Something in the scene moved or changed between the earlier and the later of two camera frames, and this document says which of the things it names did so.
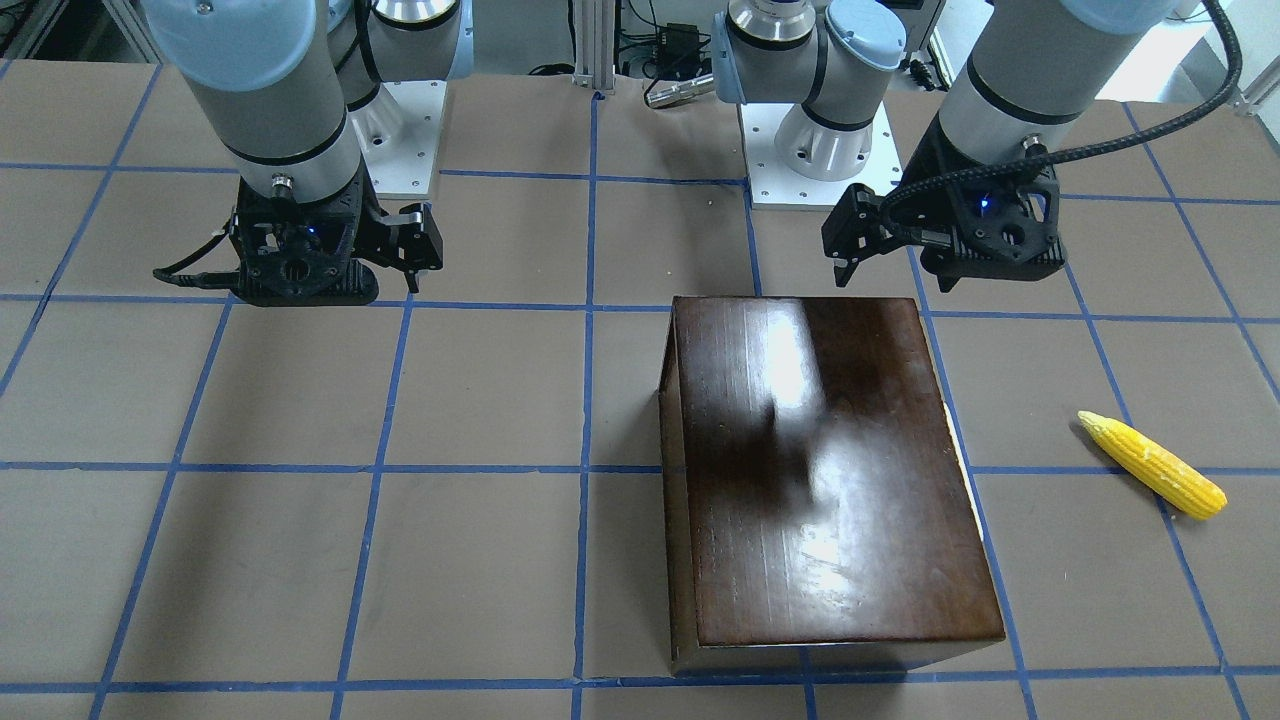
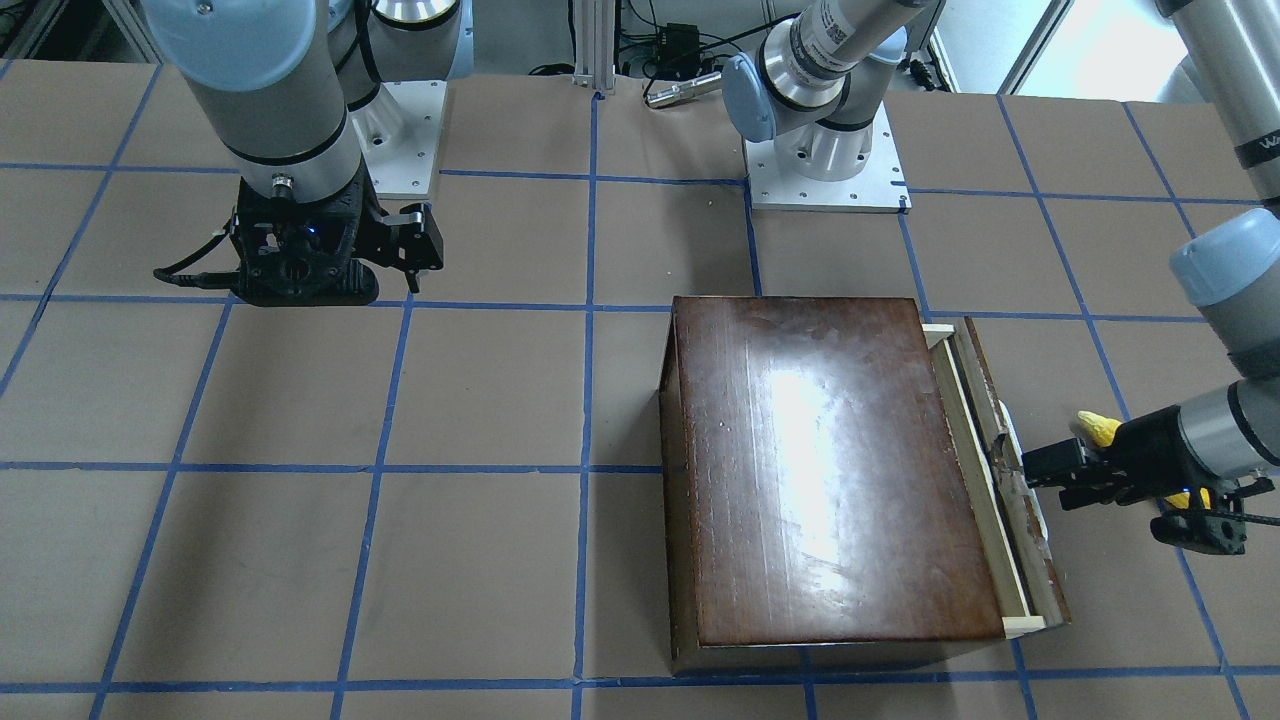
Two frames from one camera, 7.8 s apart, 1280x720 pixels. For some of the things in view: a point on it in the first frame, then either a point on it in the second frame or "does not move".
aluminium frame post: x=595 y=45 does not move
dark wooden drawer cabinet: x=819 y=515 does not move
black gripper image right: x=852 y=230 to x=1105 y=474
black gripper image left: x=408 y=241 does not move
